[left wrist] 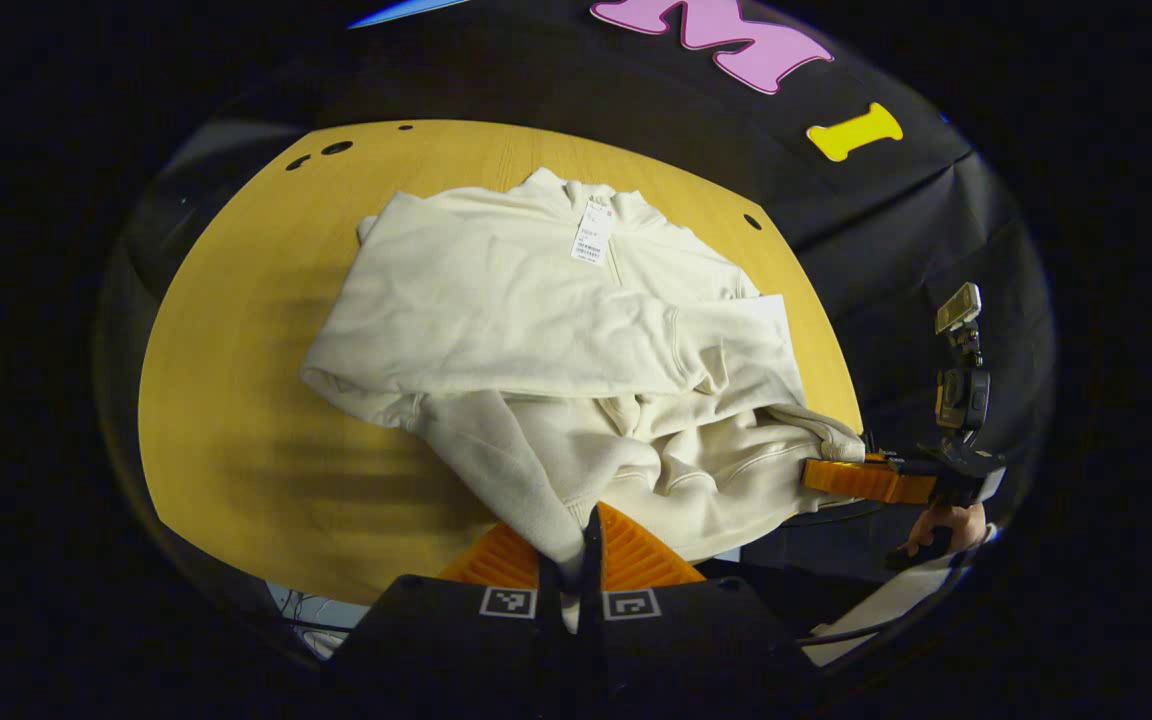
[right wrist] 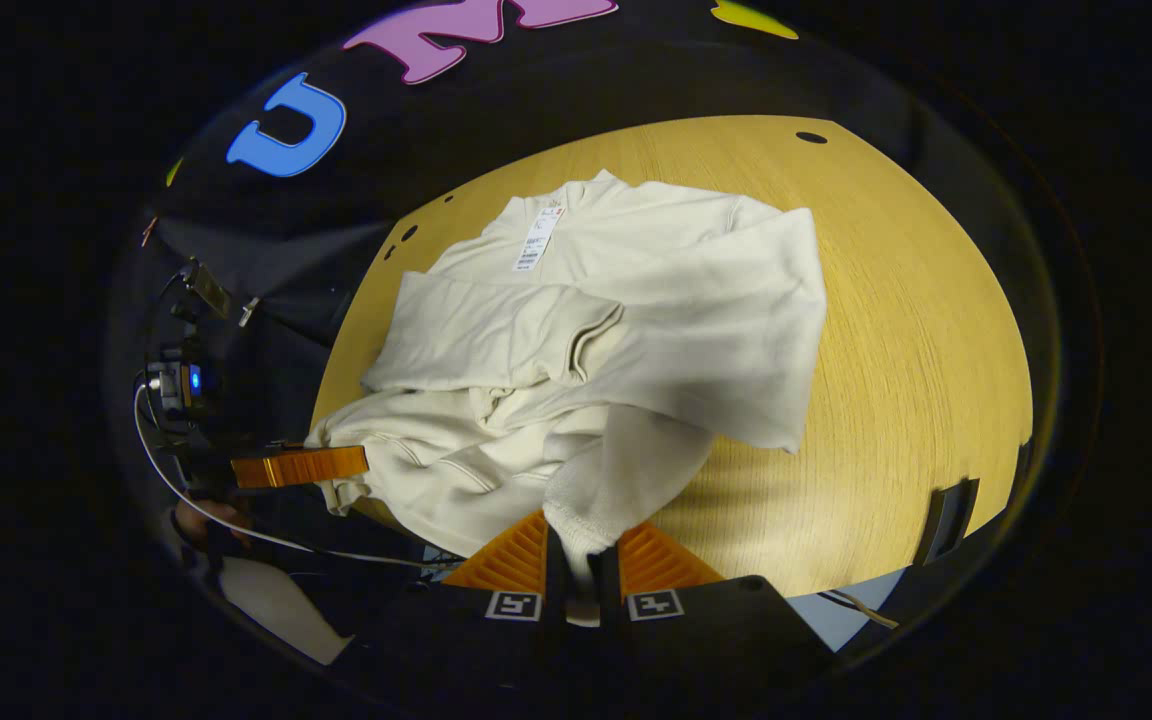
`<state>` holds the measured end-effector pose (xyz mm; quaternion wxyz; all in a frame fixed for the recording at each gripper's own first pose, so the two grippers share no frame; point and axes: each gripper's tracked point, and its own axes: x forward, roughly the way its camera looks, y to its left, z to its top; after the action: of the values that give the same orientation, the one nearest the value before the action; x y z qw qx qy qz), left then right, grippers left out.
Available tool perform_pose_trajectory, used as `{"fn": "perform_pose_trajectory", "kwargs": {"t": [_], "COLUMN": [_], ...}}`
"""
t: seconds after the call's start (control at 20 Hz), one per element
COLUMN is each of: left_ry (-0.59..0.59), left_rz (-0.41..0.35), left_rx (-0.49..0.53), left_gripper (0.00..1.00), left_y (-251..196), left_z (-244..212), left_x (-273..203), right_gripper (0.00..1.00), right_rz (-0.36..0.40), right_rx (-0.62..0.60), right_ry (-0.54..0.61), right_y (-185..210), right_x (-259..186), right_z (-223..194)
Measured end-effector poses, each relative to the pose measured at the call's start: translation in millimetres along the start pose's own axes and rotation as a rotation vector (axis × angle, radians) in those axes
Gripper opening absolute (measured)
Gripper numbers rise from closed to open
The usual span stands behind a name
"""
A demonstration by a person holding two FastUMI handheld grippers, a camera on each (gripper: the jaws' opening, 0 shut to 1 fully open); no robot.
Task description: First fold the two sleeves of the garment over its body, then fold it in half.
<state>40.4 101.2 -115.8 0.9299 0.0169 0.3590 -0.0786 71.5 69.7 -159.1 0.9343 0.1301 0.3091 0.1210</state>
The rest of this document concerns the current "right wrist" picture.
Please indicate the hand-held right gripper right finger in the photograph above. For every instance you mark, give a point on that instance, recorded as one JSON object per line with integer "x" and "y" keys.
{"x": 611, "y": 600}

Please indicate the black camera on stand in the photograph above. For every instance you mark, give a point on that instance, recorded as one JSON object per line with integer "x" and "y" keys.
{"x": 176, "y": 385}

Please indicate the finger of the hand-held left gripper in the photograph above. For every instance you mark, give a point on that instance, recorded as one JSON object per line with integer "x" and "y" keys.
{"x": 296, "y": 468}

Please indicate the person's beige clothing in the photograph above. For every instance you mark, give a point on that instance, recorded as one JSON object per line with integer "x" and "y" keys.
{"x": 281, "y": 605}

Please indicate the white paper garment tag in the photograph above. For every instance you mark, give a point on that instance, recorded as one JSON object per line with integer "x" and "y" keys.
{"x": 538, "y": 238}

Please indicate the black table clamp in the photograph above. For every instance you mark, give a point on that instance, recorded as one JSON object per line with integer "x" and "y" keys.
{"x": 946, "y": 522}

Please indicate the small silver clip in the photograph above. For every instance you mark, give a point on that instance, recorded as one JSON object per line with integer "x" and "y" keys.
{"x": 248, "y": 313}

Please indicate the cream long-sleeved sweatshirt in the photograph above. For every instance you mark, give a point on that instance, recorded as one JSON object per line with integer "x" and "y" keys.
{"x": 656, "y": 330}

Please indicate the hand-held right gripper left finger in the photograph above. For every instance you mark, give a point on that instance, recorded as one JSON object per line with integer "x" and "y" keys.
{"x": 556, "y": 580}

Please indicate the black backdrop cloth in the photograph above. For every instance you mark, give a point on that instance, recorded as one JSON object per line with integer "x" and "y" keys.
{"x": 386, "y": 190}

